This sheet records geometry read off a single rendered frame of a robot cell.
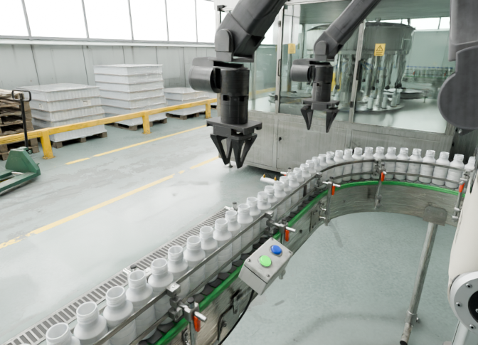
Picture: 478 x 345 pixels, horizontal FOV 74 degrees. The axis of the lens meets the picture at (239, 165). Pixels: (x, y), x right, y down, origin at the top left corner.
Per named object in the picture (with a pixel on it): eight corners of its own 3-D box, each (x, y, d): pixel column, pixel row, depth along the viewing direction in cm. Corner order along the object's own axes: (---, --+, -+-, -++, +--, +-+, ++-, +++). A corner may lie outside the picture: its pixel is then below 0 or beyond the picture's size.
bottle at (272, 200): (272, 232, 118) (274, 192, 112) (257, 228, 120) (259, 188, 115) (278, 224, 123) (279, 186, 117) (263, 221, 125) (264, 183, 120)
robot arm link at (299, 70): (327, 40, 89) (336, 42, 96) (289, 40, 95) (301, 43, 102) (322, 84, 93) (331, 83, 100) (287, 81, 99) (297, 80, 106)
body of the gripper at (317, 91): (309, 103, 105) (311, 80, 103) (339, 106, 100) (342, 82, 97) (301, 105, 100) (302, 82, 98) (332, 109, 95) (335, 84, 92)
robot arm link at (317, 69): (330, 62, 92) (336, 62, 96) (308, 62, 95) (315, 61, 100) (328, 87, 94) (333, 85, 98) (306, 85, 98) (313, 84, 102)
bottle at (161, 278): (179, 320, 79) (175, 266, 74) (156, 329, 77) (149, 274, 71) (172, 304, 84) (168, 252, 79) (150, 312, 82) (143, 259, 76)
